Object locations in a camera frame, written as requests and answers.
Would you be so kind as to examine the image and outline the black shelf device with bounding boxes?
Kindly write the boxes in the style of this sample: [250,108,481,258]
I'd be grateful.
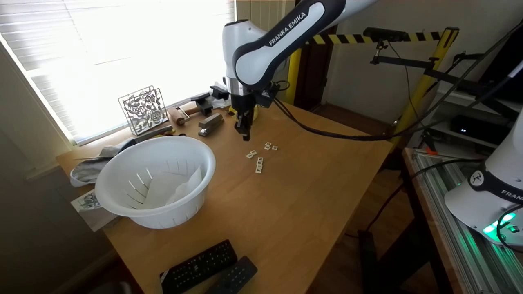
[450,113,505,147]

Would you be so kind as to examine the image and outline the black power cable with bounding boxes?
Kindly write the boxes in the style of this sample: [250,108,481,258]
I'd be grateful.
[361,154,495,235]

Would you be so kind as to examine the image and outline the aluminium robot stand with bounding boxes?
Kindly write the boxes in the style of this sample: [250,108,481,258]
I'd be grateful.
[400,145,523,294]

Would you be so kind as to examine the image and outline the printed paper card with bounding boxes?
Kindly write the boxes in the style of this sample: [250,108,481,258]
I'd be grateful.
[69,188,119,234]

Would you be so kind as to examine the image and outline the white window blinds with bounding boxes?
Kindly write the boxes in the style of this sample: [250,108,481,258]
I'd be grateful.
[0,0,242,147]

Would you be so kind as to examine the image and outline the dark grey remote control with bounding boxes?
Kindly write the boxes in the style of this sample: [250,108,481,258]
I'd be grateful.
[204,255,260,294]

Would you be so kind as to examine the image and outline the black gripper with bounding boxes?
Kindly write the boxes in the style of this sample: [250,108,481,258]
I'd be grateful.
[231,90,258,142]

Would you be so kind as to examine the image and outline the white plastic bowl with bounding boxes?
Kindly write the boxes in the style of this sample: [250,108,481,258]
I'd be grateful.
[93,134,219,232]

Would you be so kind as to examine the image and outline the black stereo camera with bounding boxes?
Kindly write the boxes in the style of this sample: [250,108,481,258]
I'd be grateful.
[361,25,414,46]

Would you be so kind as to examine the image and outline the small black device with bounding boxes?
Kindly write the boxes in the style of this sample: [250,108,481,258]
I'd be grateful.
[208,83,229,103]

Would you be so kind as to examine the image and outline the black button remote control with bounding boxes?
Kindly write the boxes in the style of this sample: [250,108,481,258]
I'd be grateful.
[159,237,240,294]

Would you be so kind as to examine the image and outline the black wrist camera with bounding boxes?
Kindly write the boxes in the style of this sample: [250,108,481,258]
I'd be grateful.
[253,87,281,109]

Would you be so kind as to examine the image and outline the white patterned cube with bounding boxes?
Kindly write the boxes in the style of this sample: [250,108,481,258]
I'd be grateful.
[116,83,172,139]

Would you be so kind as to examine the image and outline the grey stapler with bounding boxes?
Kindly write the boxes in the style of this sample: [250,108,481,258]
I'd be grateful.
[196,111,227,139]

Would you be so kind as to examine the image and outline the grey cloth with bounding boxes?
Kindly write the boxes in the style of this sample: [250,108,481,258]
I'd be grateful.
[67,137,139,188]

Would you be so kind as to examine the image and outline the black hole punch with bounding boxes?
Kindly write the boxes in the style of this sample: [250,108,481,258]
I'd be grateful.
[188,90,216,118]

